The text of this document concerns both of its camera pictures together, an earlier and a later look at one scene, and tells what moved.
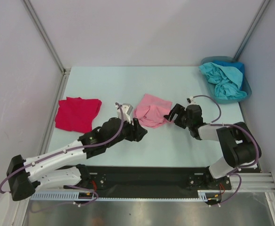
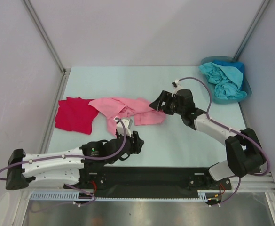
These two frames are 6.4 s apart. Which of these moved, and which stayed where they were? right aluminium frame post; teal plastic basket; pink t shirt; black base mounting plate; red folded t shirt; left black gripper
Moved: left black gripper; pink t shirt
Stayed: right aluminium frame post; teal plastic basket; red folded t shirt; black base mounting plate
